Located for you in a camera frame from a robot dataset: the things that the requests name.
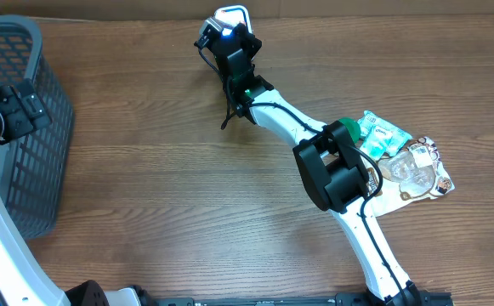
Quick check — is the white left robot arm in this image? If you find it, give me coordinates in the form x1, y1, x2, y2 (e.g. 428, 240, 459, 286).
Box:
0, 79, 141, 306

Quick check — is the cream brown snack pouch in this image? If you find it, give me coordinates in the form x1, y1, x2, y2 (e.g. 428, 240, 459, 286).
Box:
370, 136, 455, 217

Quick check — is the small teal tissue pack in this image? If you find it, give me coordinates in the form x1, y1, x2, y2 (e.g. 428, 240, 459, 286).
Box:
360, 125, 393, 161

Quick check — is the teal snack packet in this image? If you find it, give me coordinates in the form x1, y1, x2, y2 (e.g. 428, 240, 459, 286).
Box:
357, 110, 412, 156

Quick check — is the green lid seasoning jar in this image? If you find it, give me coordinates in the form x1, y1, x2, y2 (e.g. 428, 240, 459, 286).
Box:
338, 117, 361, 143

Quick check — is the white barcode scanner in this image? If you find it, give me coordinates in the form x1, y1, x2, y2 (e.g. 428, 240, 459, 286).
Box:
213, 4, 253, 36

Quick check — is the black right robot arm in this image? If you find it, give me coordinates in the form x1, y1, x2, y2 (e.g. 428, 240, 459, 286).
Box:
195, 17, 422, 305

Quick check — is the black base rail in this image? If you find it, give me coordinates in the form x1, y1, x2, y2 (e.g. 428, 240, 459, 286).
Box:
152, 291, 455, 306

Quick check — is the grey plastic mesh basket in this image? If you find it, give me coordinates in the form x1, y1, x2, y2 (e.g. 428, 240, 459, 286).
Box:
0, 15, 75, 240

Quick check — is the small orange carton box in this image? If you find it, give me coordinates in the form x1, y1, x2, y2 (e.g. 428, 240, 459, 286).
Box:
219, 10, 246, 28

